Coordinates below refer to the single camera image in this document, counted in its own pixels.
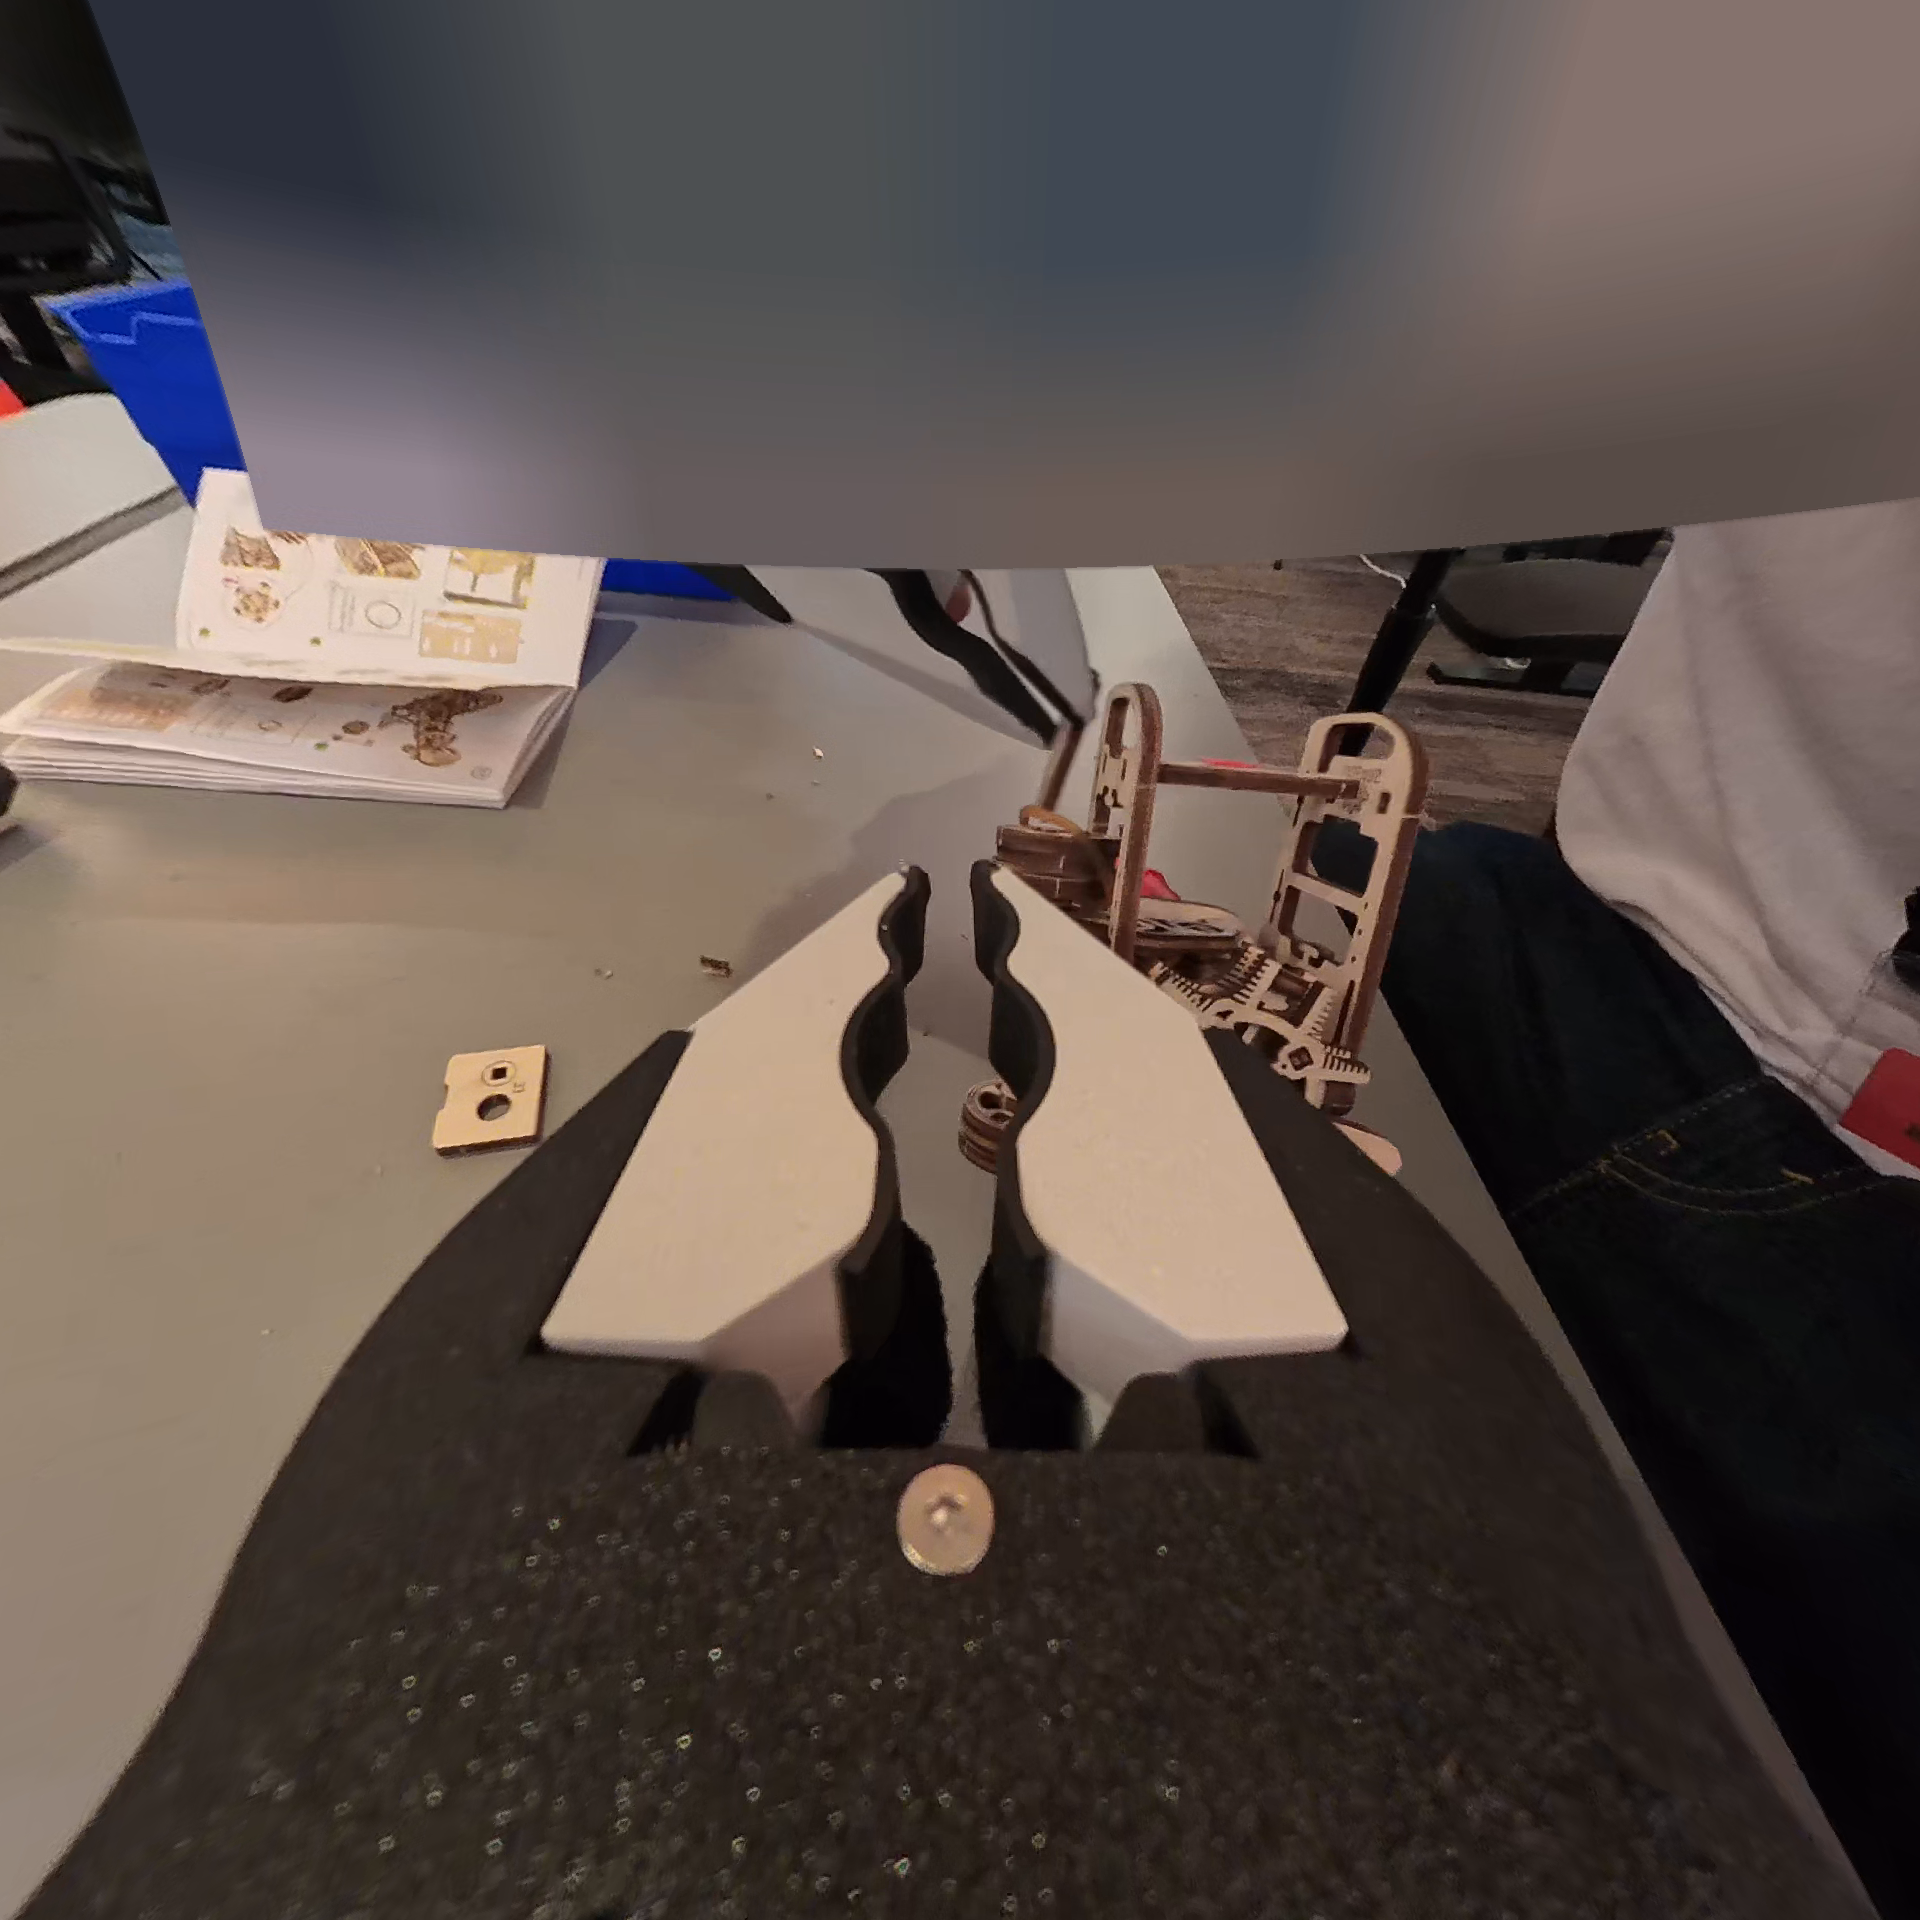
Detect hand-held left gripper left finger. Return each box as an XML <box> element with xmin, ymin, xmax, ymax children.
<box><xmin>536</xmin><ymin>862</ymin><xmax>935</xmax><ymax>1442</ymax></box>

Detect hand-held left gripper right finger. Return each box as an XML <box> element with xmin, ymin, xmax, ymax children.
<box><xmin>965</xmin><ymin>857</ymin><xmax>1350</xmax><ymax>1434</ymax></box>

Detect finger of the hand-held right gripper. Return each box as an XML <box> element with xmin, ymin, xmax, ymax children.
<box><xmin>972</xmin><ymin>565</ymin><xmax>1106</xmax><ymax>737</ymax></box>
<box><xmin>775</xmin><ymin>565</ymin><xmax>1080</xmax><ymax>748</ymax></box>

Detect wooden biplane model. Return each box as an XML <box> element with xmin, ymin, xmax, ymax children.
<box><xmin>955</xmin><ymin>682</ymin><xmax>1428</xmax><ymax>1180</ymax></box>

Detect grey desk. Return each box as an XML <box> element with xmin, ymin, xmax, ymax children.
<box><xmin>0</xmin><ymin>564</ymin><xmax>1870</xmax><ymax>1920</ymax></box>

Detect small square wooden piece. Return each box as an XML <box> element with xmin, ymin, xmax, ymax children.
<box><xmin>432</xmin><ymin>1044</ymin><xmax>551</xmax><ymax>1153</ymax></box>

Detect black metal table leg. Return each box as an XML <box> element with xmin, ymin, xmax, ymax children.
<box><xmin>1337</xmin><ymin>545</ymin><xmax>1469</xmax><ymax>720</ymax></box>

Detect person's dark jeans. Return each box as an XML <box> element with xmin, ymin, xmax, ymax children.
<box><xmin>1371</xmin><ymin>822</ymin><xmax>1920</xmax><ymax>1920</ymax></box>

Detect black chair base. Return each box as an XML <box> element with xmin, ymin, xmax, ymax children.
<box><xmin>1274</xmin><ymin>528</ymin><xmax>1674</xmax><ymax>696</ymax></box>

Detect instruction booklet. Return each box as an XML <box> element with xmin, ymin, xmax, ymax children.
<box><xmin>0</xmin><ymin>467</ymin><xmax>605</xmax><ymax>811</ymax></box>

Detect person's white shirt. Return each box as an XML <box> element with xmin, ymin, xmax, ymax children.
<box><xmin>1553</xmin><ymin>502</ymin><xmax>1920</xmax><ymax>1180</ymax></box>

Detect red card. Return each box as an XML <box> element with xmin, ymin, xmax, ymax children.
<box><xmin>1841</xmin><ymin>1046</ymin><xmax>1920</xmax><ymax>1172</ymax></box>

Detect blue plastic bin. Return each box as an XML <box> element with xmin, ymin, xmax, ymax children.
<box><xmin>41</xmin><ymin>281</ymin><xmax>737</xmax><ymax>605</ymax></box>

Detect adjoining grey table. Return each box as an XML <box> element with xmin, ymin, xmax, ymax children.
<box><xmin>0</xmin><ymin>392</ymin><xmax>185</xmax><ymax>593</ymax></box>

